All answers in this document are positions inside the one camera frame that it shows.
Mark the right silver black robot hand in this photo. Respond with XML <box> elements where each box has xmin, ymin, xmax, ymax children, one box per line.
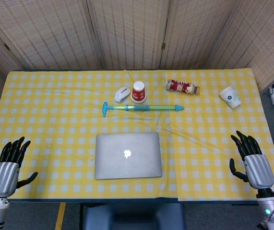
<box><xmin>229</xmin><ymin>130</ymin><xmax>274</xmax><ymax>192</ymax></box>

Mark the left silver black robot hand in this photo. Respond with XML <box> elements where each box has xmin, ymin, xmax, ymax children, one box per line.
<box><xmin>0</xmin><ymin>136</ymin><xmax>38</xmax><ymax>198</ymax></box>

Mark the silver laptop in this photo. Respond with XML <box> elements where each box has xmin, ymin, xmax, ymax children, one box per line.
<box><xmin>94</xmin><ymin>132</ymin><xmax>163</xmax><ymax>180</ymax></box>

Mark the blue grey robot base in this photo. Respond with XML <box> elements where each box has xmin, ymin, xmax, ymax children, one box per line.
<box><xmin>83</xmin><ymin>203</ymin><xmax>184</xmax><ymax>230</ymax></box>

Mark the yellow white checkered tablecloth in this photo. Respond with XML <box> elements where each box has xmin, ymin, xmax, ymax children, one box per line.
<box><xmin>0</xmin><ymin>69</ymin><xmax>274</xmax><ymax>202</ymax></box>

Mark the white flower print paper cup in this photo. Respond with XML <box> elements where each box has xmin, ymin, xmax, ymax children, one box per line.
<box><xmin>218</xmin><ymin>86</ymin><xmax>242</xmax><ymax>110</ymax></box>

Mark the brown coffee drink bottle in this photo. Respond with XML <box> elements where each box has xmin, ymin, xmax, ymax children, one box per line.
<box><xmin>166</xmin><ymin>79</ymin><xmax>201</xmax><ymax>96</ymax></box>

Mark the green blue toy water pump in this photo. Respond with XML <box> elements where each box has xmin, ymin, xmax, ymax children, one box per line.
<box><xmin>102</xmin><ymin>101</ymin><xmax>185</xmax><ymax>117</ymax></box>

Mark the white computer mouse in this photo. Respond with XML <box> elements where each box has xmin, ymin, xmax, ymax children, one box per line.
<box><xmin>114</xmin><ymin>86</ymin><xmax>131</xmax><ymax>103</ymax></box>

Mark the red paper cup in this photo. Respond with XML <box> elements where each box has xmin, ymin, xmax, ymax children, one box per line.
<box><xmin>130</xmin><ymin>80</ymin><xmax>149</xmax><ymax>104</ymax></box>

